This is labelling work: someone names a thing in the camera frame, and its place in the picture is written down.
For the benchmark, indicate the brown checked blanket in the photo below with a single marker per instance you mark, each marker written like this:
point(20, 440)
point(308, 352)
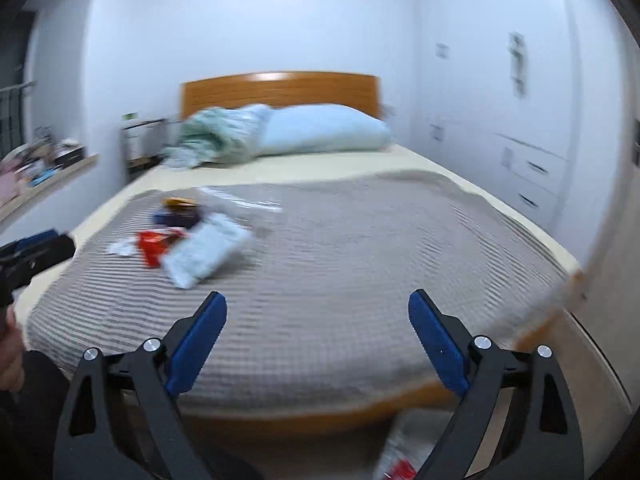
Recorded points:
point(350, 285)

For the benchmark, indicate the clear plastic bottle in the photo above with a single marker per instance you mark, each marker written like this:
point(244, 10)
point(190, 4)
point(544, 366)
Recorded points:
point(235, 202)

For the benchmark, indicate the person's left hand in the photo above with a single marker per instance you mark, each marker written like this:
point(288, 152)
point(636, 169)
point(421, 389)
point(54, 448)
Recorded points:
point(10, 355)

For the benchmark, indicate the light blue pillow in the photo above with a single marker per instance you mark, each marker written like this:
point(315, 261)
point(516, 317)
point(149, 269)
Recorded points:
point(325, 130)

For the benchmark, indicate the black metal shelf rack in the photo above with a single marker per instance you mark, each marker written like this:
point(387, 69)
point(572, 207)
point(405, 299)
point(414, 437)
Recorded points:
point(131, 142)

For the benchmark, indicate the translucent plastic bin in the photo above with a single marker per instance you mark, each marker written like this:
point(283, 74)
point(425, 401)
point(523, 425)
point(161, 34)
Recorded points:
point(400, 440)

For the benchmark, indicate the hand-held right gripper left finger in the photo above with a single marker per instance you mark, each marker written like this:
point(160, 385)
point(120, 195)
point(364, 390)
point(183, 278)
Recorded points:
point(197, 340)

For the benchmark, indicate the wooden window sill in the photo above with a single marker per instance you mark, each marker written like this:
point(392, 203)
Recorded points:
point(60, 180)

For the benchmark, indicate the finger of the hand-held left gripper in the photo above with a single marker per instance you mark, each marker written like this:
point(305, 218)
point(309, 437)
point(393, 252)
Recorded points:
point(50, 255)
point(35, 240)

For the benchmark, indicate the pink bag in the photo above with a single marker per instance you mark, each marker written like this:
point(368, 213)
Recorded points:
point(11, 187)

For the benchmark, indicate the dark blue snack packet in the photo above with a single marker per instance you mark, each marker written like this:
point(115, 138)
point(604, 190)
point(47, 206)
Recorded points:
point(175, 219)

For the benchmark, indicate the black box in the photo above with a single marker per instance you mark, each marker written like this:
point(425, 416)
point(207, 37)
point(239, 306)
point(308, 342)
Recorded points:
point(69, 155)

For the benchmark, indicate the green floral quilt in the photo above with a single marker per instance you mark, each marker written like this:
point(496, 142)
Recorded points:
point(215, 135)

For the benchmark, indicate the wooden bed frame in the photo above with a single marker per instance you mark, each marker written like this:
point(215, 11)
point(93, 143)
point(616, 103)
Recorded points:
point(280, 90)

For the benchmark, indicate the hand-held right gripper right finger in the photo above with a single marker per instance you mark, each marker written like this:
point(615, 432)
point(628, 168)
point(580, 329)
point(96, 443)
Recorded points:
point(437, 340)

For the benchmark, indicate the metal window railing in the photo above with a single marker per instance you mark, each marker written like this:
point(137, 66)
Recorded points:
point(12, 110)

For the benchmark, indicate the red snack wrapper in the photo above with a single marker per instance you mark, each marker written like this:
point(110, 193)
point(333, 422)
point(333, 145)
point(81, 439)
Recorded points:
point(402, 471)
point(150, 249)

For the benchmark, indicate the yellow snack packet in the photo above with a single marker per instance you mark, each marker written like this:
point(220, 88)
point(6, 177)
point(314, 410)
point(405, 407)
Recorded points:
point(180, 202)

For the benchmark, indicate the white plastic packet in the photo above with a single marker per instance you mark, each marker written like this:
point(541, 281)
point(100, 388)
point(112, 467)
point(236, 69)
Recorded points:
point(205, 252)

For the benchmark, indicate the small green display device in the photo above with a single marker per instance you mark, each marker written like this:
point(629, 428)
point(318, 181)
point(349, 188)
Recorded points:
point(130, 116)

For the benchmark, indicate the white tissue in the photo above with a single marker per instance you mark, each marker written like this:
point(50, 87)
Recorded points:
point(122, 247)

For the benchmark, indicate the pale yellow bed sheet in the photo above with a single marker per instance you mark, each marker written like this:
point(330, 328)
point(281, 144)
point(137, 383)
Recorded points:
point(325, 165)

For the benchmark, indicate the white wardrobe drawer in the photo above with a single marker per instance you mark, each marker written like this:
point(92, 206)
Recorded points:
point(537, 165)
point(532, 202)

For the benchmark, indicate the dark window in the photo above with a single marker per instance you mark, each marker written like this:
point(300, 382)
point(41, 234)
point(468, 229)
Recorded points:
point(22, 50)

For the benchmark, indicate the blue cloth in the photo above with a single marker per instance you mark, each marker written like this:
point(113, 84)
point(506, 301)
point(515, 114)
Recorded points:
point(42, 176)

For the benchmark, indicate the person's black trousers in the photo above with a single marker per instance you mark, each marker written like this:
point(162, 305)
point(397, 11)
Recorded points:
point(30, 425)

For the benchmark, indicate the white built-in wardrobe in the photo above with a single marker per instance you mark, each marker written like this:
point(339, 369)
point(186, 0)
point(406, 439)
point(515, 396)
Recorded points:
point(475, 110)

